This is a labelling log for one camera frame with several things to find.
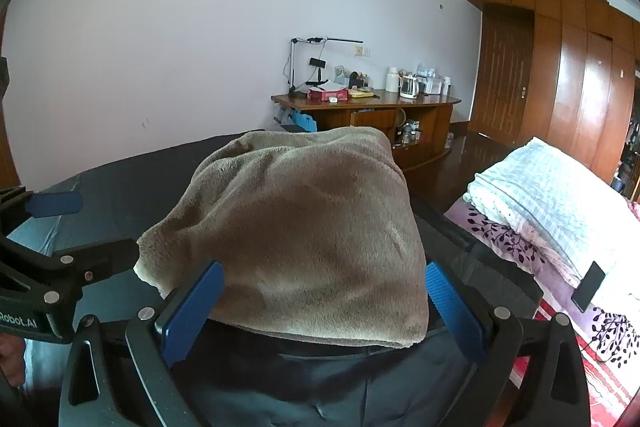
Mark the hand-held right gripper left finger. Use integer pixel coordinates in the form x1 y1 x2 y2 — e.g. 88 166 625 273
59 260 226 427

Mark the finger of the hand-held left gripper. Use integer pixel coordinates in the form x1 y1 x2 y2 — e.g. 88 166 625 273
25 191 84 219
50 238 140 289

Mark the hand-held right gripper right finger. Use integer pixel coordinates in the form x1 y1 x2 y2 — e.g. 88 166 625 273
425 261 591 427

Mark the brown fleece garment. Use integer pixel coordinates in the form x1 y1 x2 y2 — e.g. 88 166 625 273
134 126 432 351

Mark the person's left hand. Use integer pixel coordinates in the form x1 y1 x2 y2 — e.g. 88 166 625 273
0 333 27 389

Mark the purple floral bed sheet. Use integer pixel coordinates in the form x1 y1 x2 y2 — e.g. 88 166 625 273
444 199 640 364

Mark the black phone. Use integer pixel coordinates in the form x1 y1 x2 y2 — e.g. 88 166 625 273
571 260 607 313

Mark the white quilt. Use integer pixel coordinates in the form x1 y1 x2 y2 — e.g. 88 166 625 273
462 137 633 295

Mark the red striped blanket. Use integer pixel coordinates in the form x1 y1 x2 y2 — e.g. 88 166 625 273
500 299 633 427

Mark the group of small bottles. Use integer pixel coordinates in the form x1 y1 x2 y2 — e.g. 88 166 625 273
394 119 423 145

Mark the wooden desk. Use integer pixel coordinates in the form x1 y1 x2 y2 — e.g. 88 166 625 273
271 88 463 172

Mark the white plastic container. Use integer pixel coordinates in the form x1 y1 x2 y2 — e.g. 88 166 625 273
425 76 453 96

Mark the wooden wardrobe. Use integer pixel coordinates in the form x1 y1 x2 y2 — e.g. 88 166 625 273
465 0 640 202

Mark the wooden door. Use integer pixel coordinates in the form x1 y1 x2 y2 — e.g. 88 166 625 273
469 4 536 148

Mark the red box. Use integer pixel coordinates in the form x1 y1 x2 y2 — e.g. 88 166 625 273
306 87 349 104

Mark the desk lamp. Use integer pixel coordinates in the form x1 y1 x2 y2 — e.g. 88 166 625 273
285 36 364 98

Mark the wooden wall panel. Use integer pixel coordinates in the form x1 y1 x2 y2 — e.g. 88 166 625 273
0 122 21 190

